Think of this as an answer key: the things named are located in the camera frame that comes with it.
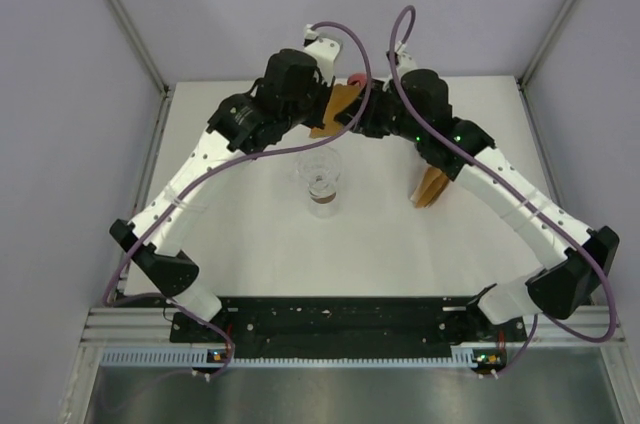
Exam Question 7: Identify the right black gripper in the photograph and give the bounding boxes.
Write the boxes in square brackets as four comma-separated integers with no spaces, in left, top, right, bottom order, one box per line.
[334,80,425,146]

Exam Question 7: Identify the red-topped dark flask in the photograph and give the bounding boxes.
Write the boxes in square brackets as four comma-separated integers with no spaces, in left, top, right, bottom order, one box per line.
[347,73,368,89]

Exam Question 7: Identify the single brown coffee filter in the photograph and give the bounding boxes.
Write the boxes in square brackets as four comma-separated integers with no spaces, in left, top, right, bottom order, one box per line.
[309,84,361,139]

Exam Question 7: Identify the clear glass dripper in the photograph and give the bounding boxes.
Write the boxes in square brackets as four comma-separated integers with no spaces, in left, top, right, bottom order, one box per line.
[296,146,342,203]

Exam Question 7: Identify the glass beaker with brown band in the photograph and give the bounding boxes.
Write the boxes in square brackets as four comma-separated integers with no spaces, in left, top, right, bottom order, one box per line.
[308,192,340,219]

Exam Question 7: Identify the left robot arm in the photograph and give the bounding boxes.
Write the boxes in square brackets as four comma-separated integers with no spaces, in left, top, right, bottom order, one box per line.
[110,39,340,341]

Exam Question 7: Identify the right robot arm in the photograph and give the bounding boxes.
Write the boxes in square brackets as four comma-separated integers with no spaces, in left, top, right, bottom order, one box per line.
[334,69,620,340]

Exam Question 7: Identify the brown coffee filter stack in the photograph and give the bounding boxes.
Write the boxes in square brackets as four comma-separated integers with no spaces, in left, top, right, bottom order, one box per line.
[410,167,450,208]

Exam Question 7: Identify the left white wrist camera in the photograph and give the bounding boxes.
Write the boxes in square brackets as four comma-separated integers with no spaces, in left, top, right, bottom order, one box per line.
[303,24,343,84]

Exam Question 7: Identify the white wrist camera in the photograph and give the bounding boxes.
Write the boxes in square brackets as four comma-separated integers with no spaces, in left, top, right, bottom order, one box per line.
[303,24,343,84]
[386,41,418,80]

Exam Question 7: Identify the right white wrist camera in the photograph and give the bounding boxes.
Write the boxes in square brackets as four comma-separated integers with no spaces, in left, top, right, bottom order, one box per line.
[386,41,418,80]

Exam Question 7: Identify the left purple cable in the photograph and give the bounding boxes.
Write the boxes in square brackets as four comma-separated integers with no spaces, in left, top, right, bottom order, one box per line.
[101,20,373,378]

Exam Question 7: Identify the purple cable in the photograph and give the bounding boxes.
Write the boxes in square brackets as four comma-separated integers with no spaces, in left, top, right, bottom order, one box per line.
[101,20,373,378]
[387,5,619,376]

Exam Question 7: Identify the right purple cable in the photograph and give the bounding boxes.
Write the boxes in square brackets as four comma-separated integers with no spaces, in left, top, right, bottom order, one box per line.
[387,5,619,376]

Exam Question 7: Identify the left aluminium frame post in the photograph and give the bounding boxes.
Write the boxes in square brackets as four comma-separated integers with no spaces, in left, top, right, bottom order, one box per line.
[74,0,173,95]

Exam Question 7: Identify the aluminium frame post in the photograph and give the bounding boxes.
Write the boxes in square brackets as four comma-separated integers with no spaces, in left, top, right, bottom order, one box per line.
[74,0,173,95]
[517,0,581,89]

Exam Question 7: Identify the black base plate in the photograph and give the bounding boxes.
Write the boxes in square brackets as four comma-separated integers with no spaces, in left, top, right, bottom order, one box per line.
[169,295,529,359]

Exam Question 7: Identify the white slotted cable duct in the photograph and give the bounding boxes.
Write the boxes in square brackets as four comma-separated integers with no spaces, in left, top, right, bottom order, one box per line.
[100,347,504,370]

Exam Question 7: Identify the right aluminium frame post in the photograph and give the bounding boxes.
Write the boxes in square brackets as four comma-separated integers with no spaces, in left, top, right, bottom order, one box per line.
[517,0,581,89]

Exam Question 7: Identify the aluminium front rail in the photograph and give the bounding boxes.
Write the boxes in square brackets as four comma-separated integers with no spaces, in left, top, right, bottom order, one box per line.
[79,305,627,345]

